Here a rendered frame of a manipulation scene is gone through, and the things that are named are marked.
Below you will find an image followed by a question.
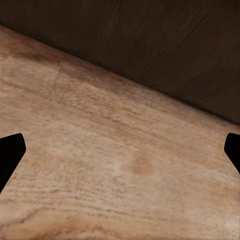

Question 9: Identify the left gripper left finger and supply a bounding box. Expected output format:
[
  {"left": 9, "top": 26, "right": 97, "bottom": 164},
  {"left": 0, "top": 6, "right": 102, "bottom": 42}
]
[{"left": 0, "top": 133, "right": 26, "bottom": 193}]

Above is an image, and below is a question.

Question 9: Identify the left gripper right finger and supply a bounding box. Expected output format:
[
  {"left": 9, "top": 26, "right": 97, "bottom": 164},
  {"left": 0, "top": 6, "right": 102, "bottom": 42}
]
[{"left": 224, "top": 133, "right": 240, "bottom": 173}]

